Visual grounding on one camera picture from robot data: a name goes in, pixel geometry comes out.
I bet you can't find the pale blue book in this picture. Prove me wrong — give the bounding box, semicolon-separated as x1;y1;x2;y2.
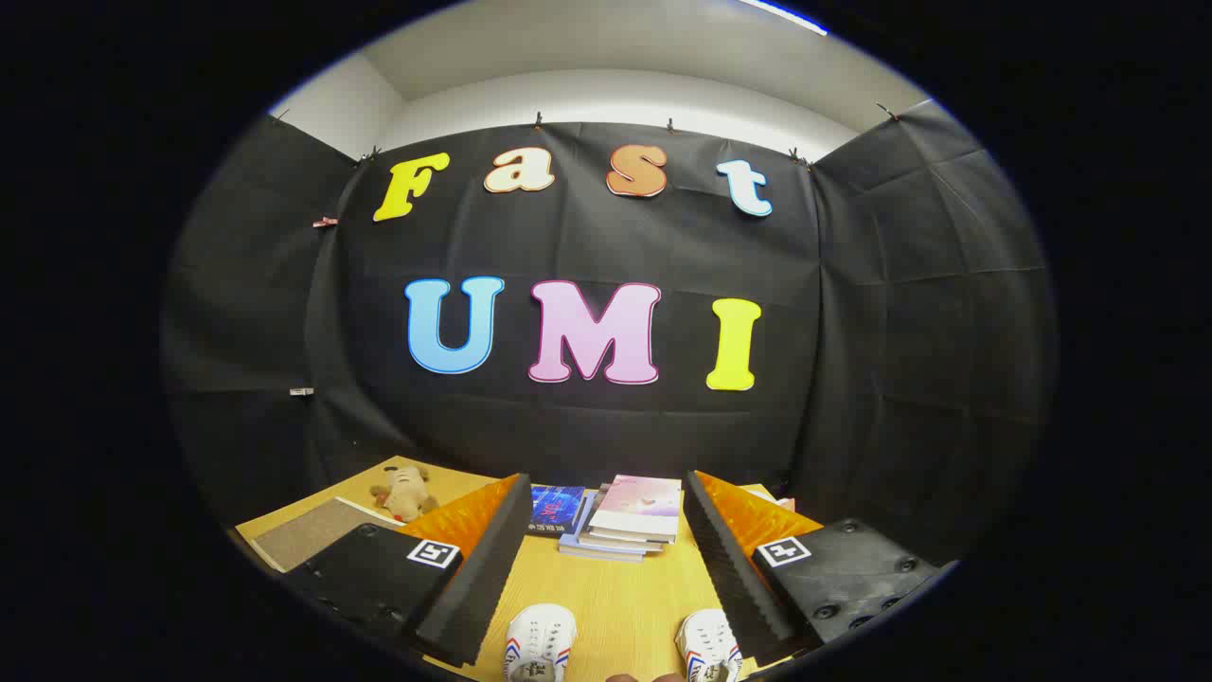
558;491;647;564

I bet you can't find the dark blue book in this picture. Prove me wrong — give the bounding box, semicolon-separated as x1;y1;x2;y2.
526;485;588;539

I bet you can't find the white canvas shoe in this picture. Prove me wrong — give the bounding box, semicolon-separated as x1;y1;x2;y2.
675;609;744;682
502;603;579;682

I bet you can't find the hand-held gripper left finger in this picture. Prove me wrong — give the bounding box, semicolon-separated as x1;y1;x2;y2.
282;473;534;670

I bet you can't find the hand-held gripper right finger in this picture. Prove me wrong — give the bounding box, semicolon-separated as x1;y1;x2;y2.
683;470;953;668

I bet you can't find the beige fabric storage box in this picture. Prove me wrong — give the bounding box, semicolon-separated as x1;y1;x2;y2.
254;496;405;574

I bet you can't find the black backdrop cloth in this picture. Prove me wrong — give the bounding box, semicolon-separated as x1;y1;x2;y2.
161;99;1057;560

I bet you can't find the pink cover book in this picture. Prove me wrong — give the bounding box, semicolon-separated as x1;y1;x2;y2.
587;475;683;544

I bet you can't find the beige plush dog toy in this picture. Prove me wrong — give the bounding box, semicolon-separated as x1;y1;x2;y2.
369;464;439;523

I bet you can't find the white and grey book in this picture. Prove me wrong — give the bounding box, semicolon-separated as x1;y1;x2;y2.
576;488;666;554

